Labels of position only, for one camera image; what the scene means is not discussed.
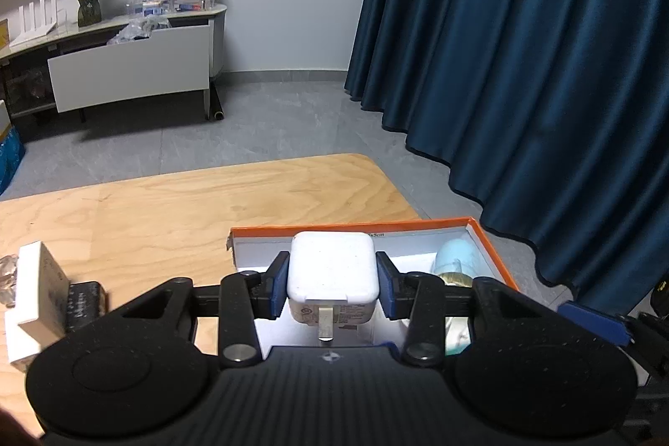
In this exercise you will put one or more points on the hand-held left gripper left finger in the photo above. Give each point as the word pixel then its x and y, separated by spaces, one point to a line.
pixel 279 284

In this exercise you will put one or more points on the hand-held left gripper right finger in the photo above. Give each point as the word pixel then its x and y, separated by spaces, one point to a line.
pixel 387 286

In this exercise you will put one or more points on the clear plastic bags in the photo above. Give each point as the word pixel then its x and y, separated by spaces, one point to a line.
pixel 137 30

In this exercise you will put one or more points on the blue carton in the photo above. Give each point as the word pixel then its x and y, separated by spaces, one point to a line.
pixel 10 161

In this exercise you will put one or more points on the clear glass liquid bottle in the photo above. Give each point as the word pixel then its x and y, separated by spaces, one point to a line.
pixel 8 279

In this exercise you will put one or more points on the white and yellow box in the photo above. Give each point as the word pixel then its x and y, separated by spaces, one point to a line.
pixel 4 119

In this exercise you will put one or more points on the orange cardboard box lid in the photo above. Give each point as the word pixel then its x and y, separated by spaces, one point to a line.
pixel 418 237

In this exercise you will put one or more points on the white media cabinet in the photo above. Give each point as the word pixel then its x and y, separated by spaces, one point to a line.
pixel 217 38

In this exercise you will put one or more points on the dark small block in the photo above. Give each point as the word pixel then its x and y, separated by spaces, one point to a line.
pixel 86 307

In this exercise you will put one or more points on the white router with antennas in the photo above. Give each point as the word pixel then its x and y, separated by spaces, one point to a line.
pixel 34 25

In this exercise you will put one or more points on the white square charger with prongs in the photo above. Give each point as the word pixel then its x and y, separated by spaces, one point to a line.
pixel 332 268

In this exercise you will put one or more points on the white cabinet drawer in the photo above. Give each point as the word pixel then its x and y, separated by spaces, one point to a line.
pixel 130 67

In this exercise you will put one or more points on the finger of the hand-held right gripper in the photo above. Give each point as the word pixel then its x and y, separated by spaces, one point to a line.
pixel 593 323

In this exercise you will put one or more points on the black tube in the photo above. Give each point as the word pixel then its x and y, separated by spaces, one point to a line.
pixel 216 104

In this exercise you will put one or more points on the toothpick jar with blue lid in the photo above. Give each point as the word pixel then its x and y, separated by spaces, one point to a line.
pixel 457 260

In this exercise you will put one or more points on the white cardboard box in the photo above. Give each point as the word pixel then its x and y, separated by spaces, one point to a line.
pixel 39 299

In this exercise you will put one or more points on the pile of small packets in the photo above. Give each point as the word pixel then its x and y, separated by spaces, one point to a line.
pixel 167 4

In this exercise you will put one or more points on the dark blue curtain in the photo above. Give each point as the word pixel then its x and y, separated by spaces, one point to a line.
pixel 522 85

